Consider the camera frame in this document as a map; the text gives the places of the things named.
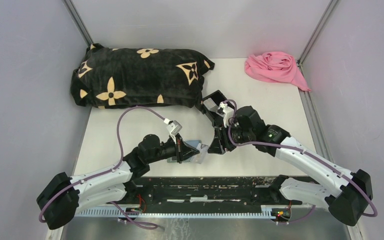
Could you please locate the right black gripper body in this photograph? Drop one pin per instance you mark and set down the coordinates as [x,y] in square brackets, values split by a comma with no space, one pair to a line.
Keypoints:
[222,132]

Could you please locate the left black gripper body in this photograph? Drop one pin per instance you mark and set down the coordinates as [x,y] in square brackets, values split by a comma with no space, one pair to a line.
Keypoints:
[179,148]

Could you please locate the green card holder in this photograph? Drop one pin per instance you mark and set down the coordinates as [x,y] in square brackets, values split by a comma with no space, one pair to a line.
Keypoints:
[193,143]

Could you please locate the silver credit card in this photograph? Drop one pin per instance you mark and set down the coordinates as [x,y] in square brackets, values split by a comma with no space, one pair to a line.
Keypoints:
[203,150]

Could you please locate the black card box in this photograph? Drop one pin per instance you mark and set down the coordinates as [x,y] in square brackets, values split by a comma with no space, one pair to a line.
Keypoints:
[218,97]

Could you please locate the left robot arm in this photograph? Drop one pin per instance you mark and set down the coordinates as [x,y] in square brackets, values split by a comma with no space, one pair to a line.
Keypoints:
[65,196]

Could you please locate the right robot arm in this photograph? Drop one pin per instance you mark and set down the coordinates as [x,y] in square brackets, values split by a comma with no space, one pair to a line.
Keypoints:
[347,195]

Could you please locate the stack of cards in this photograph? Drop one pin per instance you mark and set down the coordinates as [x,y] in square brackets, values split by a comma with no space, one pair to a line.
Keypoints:
[210,105]

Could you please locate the pink cloth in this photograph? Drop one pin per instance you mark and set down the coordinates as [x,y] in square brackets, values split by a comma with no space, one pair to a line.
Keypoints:
[275,67]

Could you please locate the black floral pillow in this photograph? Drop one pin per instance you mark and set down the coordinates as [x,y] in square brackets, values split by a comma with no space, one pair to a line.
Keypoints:
[118,78]

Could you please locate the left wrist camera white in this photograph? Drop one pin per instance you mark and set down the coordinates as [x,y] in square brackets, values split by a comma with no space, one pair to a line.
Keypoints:
[173,127]

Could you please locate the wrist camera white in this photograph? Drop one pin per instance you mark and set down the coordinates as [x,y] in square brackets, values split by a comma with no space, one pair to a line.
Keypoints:
[226,112]
[173,127]

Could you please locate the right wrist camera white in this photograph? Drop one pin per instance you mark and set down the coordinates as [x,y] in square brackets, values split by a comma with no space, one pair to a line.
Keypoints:
[226,112]

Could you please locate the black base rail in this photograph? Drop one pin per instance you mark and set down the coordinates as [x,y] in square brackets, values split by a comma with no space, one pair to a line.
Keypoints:
[207,195]

